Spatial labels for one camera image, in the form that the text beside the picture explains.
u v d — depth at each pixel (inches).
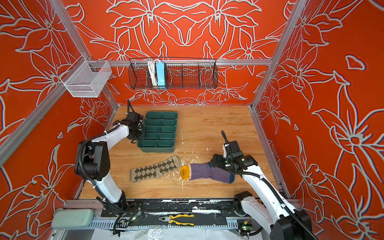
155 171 33.5
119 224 28.1
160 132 38.3
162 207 29.3
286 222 14.8
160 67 35.4
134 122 30.3
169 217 27.5
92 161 19.0
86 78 36.4
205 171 33.4
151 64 34.5
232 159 23.9
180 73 38.4
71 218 26.7
